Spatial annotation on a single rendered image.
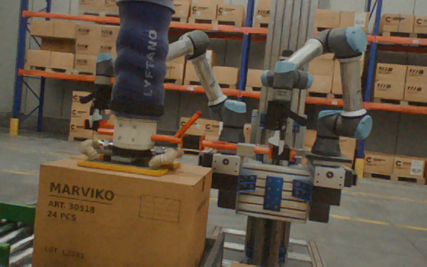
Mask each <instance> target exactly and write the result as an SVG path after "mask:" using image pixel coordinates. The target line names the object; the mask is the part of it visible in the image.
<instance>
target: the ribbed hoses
mask: <svg viewBox="0 0 427 267"><path fill-rule="evenodd" d="M98 139H100V140H104V139H103V138H95V139H90V140H85V141H83V142H81V143H80V144H79V152H81V153H82V154H85V155H86V156H88V158H89V159H91V160H93V159H95V158H96V157H98V156H100V155H99V153H98V152H97V151H96V150H95V149H100V146H99V143H101V141H100V142H99V140H98ZM183 154H184V152H183V150H182V149H179V148H174V149H173V148H170V149H166V152H165V154H163V155H158V156H156V157H153V158H152V159H151V161H149V162H148V163H149V166H150V167H151V168H158V167H159V166H160V165H162V164H166V163H170V162H172V161H174V160H175V159H180V158H181V157H182V156H183Z"/></svg>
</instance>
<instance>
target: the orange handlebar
mask: <svg viewBox="0 0 427 267"><path fill-rule="evenodd" d="M108 128H109V129H108ZM98 133H99V134H103V135H109V136H113V135H114V125H113V124H103V128H100V129H98ZM151 140H156V141H162V142H169V143H181V138H178V137H169V136H163V135H155V136H154V135H152V136H151ZM202 146H204V147H210V148H213V149H217V150H225V149H228V150H236V149H237V144H234V143H227V141H220V140H215V141H210V140H205V141H203V143H202ZM269 150H270V148H265V147H258V146H255V149H254V153H263V154H269Z"/></svg>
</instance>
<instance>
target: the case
mask: <svg viewBox="0 0 427 267"><path fill-rule="evenodd" d="M87 158H88V156H86V155H85V154H82V155H78V156H73V157H69V158H66V159H60V160H56V161H53V162H47V163H44V164H40V168H39V178H38V186H37V205H36V214H35V224H34V241H33V251H32V260H31V267H197V266H198V264H199V262H200V261H201V259H202V257H203V255H204V243H205V236H206V228H207V215H208V208H209V200H210V187H211V179H212V172H213V169H212V168H206V167H200V166H190V165H184V164H180V166H178V167H177V168H175V169H168V173H166V174H164V175H162V176H160V177H159V176H154V175H144V174H133V173H128V172H118V171H112V170H106V169H97V168H91V167H86V166H77V165H76V163H77V161H79V160H83V159H87Z"/></svg>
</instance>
